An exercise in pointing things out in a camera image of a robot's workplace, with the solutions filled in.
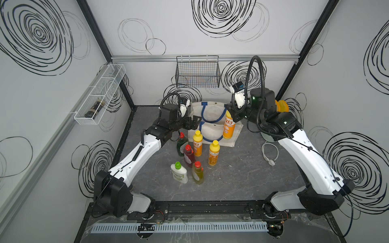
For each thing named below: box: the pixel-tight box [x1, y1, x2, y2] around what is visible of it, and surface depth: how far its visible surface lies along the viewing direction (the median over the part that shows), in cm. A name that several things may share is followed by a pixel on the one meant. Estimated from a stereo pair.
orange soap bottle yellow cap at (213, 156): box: [207, 139, 221, 167], surface depth 77 cm
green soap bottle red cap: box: [176, 131, 189, 157], surface depth 85 cm
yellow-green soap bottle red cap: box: [191, 160, 205, 185], surface depth 74 cm
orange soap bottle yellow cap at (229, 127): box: [222, 109, 237, 140], surface depth 74 cm
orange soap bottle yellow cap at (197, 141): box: [192, 130, 204, 157], surface depth 82 cm
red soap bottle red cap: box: [183, 144, 196, 169], surface depth 82 cm
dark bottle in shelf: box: [84, 100, 105, 119], surface depth 68 cm
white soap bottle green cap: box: [170, 160, 188, 184], surface depth 75 cm
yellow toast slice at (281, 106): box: [274, 99, 290, 113], surface depth 91 cm
